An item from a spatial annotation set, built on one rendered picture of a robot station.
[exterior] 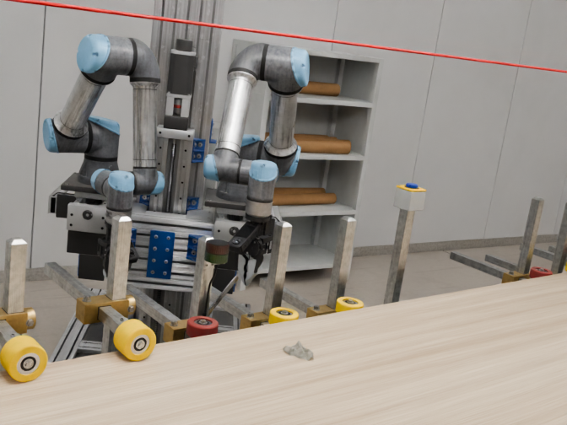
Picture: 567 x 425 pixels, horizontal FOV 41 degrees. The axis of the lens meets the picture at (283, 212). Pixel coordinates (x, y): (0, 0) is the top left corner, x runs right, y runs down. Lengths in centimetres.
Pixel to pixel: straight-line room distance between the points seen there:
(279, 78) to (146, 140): 46
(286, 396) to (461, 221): 517
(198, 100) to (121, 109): 189
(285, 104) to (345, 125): 291
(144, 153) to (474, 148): 453
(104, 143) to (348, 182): 290
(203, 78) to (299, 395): 149
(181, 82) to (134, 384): 139
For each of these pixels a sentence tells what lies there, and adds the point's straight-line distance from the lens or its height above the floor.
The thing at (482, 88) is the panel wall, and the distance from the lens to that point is 653.
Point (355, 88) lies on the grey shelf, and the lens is 533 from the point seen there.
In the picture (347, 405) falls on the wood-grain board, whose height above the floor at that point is 90.
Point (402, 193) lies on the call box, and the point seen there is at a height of 120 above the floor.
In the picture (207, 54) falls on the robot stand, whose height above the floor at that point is 153.
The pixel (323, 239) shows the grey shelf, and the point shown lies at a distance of 559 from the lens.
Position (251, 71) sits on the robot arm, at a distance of 238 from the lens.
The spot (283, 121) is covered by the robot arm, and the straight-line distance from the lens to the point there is 254.
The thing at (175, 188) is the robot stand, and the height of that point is 103.
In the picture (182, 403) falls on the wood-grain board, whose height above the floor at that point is 90.
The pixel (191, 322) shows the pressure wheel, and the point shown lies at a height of 91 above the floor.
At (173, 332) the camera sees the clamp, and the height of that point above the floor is 86.
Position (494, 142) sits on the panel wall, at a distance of 678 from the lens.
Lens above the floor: 166
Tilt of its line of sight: 14 degrees down
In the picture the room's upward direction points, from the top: 8 degrees clockwise
